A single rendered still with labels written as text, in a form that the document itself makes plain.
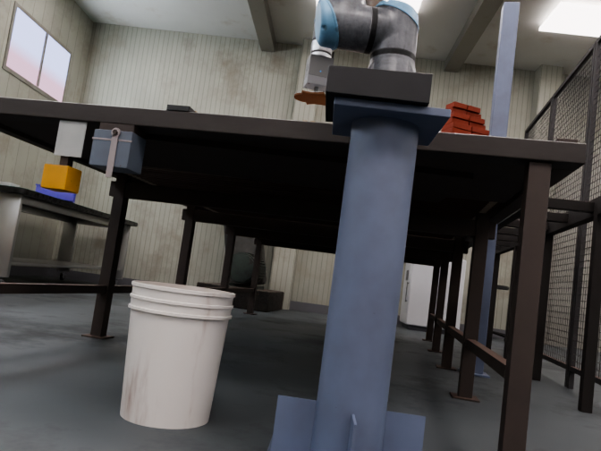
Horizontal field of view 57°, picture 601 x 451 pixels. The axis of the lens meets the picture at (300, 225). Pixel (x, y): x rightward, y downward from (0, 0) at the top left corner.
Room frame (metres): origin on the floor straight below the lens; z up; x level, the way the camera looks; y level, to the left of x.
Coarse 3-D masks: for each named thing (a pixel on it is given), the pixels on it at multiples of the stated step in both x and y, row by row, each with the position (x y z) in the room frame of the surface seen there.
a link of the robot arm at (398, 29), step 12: (384, 0) 1.33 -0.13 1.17; (396, 0) 1.32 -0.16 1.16; (384, 12) 1.32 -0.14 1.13; (396, 12) 1.31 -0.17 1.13; (408, 12) 1.32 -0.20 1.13; (372, 24) 1.31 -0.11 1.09; (384, 24) 1.31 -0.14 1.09; (396, 24) 1.31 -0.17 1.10; (408, 24) 1.32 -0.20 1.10; (372, 36) 1.32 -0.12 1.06; (384, 36) 1.32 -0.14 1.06; (396, 36) 1.31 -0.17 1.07; (408, 36) 1.32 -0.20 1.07; (372, 48) 1.35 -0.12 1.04; (408, 48) 1.32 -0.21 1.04
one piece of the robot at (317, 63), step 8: (312, 56) 1.83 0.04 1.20; (320, 56) 1.83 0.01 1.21; (328, 56) 1.84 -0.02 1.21; (312, 64) 1.83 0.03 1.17; (320, 64) 1.84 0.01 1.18; (328, 64) 1.84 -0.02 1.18; (312, 72) 1.83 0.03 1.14; (320, 72) 1.84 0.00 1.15; (304, 80) 1.88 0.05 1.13; (312, 80) 1.83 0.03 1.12; (320, 80) 1.84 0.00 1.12; (312, 88) 1.88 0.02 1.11; (320, 88) 1.87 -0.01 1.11
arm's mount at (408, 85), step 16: (336, 80) 1.22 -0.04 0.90; (352, 80) 1.22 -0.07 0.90; (368, 80) 1.22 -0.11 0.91; (384, 80) 1.21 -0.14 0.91; (400, 80) 1.21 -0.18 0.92; (416, 80) 1.21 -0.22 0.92; (336, 96) 1.24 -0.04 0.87; (352, 96) 1.23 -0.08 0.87; (368, 96) 1.22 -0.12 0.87; (384, 96) 1.21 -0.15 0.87; (400, 96) 1.21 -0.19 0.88; (416, 96) 1.21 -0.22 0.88
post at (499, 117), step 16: (512, 16) 3.40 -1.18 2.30; (512, 32) 3.40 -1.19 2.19; (512, 48) 3.40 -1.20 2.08; (496, 64) 3.45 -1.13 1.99; (512, 64) 3.39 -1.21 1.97; (496, 80) 3.41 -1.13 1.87; (496, 96) 3.41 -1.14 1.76; (496, 112) 3.41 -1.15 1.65; (496, 128) 3.41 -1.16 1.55; (480, 320) 3.40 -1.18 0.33; (480, 336) 3.40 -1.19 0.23; (480, 368) 3.40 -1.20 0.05
